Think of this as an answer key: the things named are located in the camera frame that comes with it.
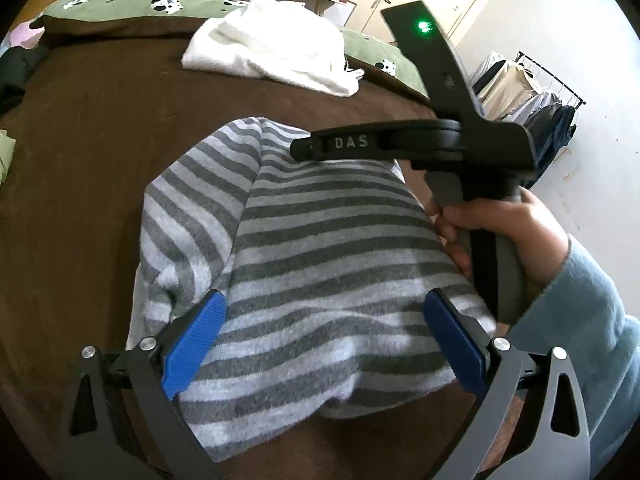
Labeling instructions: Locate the grey striped hooded sweater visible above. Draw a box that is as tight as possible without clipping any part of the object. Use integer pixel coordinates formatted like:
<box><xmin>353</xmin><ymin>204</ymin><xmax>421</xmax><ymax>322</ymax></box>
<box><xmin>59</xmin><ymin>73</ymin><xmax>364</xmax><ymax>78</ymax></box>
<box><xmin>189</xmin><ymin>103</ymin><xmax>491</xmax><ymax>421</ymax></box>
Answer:
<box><xmin>130</xmin><ymin>117</ymin><xmax>496</xmax><ymax>462</ymax></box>

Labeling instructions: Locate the light blue sleeve forearm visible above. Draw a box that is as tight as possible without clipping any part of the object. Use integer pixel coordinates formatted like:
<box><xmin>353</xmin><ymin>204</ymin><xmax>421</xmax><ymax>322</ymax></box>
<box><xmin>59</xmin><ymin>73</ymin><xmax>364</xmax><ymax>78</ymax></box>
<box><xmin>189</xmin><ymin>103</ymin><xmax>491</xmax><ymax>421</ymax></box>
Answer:
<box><xmin>508</xmin><ymin>237</ymin><xmax>639</xmax><ymax>474</ymax></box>

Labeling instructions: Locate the clothes rack with hanging clothes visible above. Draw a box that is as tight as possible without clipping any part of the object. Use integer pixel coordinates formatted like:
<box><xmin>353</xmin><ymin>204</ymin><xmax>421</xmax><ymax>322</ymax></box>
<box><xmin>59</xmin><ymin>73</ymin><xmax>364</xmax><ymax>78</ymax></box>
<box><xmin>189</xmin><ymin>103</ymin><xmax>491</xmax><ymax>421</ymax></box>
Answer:
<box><xmin>470</xmin><ymin>52</ymin><xmax>586</xmax><ymax>188</ymax></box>

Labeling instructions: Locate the person right hand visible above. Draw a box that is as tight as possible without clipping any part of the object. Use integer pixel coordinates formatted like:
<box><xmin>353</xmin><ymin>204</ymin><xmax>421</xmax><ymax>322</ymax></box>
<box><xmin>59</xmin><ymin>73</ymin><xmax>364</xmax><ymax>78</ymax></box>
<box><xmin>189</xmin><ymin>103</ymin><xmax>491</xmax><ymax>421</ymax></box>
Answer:
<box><xmin>426</xmin><ymin>188</ymin><xmax>570</xmax><ymax>287</ymax></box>

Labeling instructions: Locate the green panda pattern duvet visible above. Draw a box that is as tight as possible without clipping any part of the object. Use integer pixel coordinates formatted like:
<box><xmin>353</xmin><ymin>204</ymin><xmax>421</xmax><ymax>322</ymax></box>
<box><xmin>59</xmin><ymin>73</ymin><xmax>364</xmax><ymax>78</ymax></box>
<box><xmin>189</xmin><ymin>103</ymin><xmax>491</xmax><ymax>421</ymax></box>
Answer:
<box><xmin>38</xmin><ymin>0</ymin><xmax>426</xmax><ymax>94</ymax></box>

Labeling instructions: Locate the white fluffy garment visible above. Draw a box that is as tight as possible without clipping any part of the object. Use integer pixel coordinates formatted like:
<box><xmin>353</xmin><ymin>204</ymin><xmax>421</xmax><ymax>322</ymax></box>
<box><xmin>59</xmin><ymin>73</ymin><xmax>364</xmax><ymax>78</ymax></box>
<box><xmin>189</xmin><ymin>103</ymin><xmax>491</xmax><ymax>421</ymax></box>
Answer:
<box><xmin>181</xmin><ymin>0</ymin><xmax>363</xmax><ymax>98</ymax></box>

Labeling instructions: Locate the light green cloth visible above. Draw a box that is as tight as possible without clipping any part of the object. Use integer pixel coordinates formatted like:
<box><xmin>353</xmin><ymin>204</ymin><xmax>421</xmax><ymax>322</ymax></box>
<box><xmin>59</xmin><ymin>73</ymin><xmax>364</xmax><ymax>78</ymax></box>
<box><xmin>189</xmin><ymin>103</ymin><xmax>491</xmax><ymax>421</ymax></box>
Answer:
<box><xmin>0</xmin><ymin>129</ymin><xmax>15</xmax><ymax>183</ymax></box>

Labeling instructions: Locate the black garment on bed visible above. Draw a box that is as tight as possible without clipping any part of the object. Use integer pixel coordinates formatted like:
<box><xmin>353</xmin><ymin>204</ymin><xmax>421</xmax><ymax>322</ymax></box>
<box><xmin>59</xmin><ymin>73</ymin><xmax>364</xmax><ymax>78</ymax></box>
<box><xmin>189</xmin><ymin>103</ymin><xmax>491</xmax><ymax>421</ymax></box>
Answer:
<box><xmin>0</xmin><ymin>46</ymin><xmax>49</xmax><ymax>115</ymax></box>

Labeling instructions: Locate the pink cloth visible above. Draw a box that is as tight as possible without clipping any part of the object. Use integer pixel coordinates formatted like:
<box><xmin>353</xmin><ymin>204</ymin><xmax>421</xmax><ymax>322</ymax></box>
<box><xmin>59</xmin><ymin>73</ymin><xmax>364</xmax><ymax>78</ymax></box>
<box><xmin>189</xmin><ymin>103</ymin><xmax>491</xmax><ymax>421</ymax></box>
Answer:
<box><xmin>1</xmin><ymin>21</ymin><xmax>44</xmax><ymax>50</ymax></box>

